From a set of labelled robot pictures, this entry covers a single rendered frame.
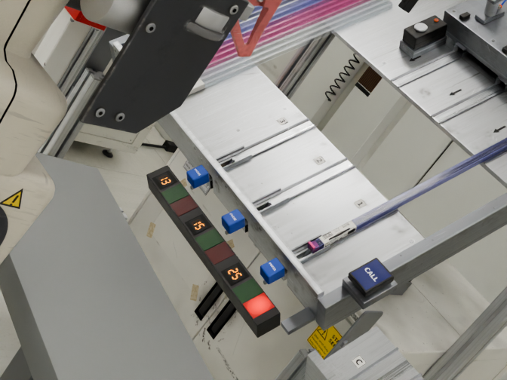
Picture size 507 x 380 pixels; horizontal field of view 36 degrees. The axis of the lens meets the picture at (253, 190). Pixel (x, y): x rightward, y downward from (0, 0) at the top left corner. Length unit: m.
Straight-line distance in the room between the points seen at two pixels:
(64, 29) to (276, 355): 0.90
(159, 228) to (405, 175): 1.72
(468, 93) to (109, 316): 0.76
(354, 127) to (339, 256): 2.36
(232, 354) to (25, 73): 1.04
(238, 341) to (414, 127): 1.91
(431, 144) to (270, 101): 1.96
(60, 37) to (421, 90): 0.89
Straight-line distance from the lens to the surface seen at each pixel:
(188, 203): 1.26
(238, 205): 1.24
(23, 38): 0.72
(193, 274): 1.72
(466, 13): 1.52
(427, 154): 3.31
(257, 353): 1.60
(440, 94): 1.44
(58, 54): 1.96
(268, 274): 1.15
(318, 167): 1.29
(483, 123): 1.41
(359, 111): 3.52
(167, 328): 1.08
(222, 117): 1.37
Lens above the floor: 1.16
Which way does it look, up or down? 20 degrees down
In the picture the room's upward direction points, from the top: 36 degrees clockwise
